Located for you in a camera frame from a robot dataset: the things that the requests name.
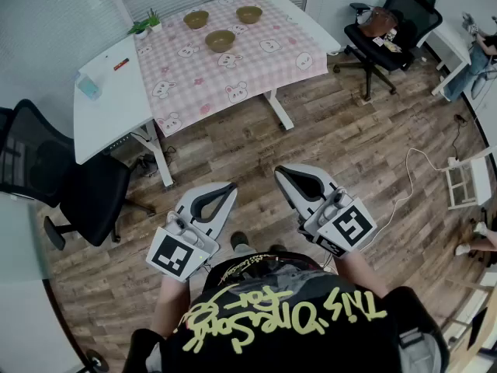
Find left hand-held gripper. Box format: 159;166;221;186
145;181;239;284

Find black floor cable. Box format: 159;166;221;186
452;113;469;159

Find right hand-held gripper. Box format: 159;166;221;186
273;162;377;259

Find pink checked bear tablecloth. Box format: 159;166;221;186
133;0;328;138

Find aloe plant in square pot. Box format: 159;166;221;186
146;8;163;33

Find person's black printed t-shirt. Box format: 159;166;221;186
127;251;451;373

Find leafy plant in round pot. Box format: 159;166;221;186
127;19;151;40

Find black mesh office chair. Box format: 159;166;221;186
332;0;443;100
0;98;156;251

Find white desk leg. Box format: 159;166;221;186
262;88;295;132
130;121;175;188

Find clear water bottle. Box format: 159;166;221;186
74;71;102;101

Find black power adapter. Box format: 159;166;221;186
137;153;156;178

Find white side desk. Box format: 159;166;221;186
425;19;474;101

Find brown bowl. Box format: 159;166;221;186
204;30;236;53
182;10;210;30
235;5;263;25

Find brown bag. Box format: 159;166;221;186
356;6;401;38

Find white cable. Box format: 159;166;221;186
360;147;451;253

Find person's right forearm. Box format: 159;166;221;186
332;249;390;299

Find person's left forearm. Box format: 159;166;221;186
149;273;192;340

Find black tripod stand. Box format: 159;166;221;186
84;347;110;373

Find white rack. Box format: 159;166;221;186
444;145;497;211

